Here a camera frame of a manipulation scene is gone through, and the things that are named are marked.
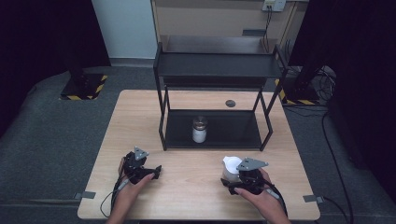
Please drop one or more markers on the grey wall plate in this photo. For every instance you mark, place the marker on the grey wall plate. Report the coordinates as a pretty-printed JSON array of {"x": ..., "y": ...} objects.
[{"x": 253, "y": 32}]

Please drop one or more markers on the dark curtain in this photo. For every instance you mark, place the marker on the dark curtain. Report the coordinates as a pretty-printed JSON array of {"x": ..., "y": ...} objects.
[
  {"x": 46, "y": 40},
  {"x": 358, "y": 77}
]

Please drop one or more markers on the grey table edge bracket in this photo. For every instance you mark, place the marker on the grey table edge bracket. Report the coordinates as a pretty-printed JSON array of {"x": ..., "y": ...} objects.
[
  {"x": 313, "y": 198},
  {"x": 84, "y": 195}
]

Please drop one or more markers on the white wall outlet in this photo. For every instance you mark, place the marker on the white wall outlet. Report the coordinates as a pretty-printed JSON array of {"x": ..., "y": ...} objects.
[{"x": 274, "y": 4}]

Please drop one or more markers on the black stand with striped base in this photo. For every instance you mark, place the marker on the black stand with striped base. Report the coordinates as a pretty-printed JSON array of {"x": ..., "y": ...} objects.
[
  {"x": 82, "y": 85},
  {"x": 300, "y": 93}
]

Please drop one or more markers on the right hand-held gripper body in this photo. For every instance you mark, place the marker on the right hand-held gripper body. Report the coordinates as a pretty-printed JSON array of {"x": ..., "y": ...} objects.
[{"x": 250, "y": 180}]

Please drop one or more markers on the person's left hand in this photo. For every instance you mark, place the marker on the person's left hand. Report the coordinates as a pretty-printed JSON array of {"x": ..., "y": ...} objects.
[{"x": 129, "y": 191}]

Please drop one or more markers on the black metal two-tier shelf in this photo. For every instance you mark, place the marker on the black metal two-tier shelf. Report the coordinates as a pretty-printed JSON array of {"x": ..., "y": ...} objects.
[{"x": 214, "y": 65}]

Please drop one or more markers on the round grey table grommet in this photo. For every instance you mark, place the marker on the round grey table grommet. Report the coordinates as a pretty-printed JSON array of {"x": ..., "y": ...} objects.
[{"x": 230, "y": 103}]

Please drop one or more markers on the white lidded jar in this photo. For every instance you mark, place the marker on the white lidded jar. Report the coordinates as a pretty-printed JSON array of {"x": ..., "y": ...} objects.
[{"x": 230, "y": 169}]

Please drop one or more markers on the person's right hand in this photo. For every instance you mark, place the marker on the person's right hand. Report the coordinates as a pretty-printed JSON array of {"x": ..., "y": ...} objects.
[{"x": 264, "y": 199}]

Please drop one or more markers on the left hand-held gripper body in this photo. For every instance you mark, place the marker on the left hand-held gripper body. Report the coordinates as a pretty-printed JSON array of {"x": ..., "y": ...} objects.
[{"x": 135, "y": 166}]

